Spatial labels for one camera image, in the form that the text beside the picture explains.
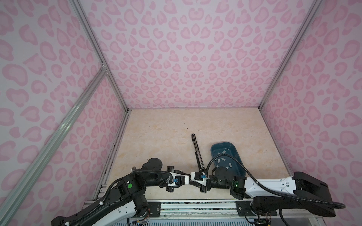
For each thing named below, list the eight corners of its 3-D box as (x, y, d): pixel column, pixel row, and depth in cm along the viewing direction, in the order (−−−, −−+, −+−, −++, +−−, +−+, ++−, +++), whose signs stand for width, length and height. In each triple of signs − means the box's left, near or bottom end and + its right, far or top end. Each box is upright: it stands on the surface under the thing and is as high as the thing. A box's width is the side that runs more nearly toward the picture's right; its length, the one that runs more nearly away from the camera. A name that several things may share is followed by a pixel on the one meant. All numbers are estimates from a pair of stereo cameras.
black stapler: (199, 173, 87) (199, 172, 85) (190, 136, 105) (190, 134, 103) (206, 172, 88) (206, 171, 86) (196, 135, 106) (196, 133, 104)
